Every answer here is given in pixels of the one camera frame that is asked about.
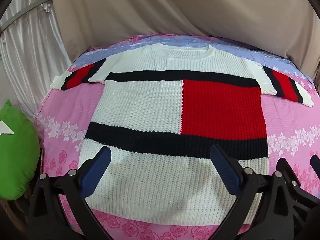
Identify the green plush pillow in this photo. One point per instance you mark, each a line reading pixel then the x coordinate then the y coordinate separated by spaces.
pixel 17 155

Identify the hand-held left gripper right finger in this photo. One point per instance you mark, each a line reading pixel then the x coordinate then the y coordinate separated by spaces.
pixel 225 171

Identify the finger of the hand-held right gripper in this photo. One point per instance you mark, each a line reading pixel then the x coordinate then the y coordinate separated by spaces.
pixel 315 163
pixel 285 167

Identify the white red black knit sweater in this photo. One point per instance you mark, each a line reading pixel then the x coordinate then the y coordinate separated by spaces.
pixel 140 105

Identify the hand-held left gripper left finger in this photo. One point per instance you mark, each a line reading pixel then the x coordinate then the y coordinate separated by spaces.
pixel 98 171

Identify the white satin curtain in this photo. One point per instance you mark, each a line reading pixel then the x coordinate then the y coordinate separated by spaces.
pixel 25 55

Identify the wooden bed frame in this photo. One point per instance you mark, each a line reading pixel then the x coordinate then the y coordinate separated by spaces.
pixel 17 212

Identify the pink floral bedsheet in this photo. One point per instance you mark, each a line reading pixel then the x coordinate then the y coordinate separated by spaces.
pixel 65 110

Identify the beige cloth drape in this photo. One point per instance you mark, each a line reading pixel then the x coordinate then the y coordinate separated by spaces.
pixel 175 5

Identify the metal curtain rod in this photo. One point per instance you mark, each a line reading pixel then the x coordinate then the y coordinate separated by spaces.
pixel 25 10

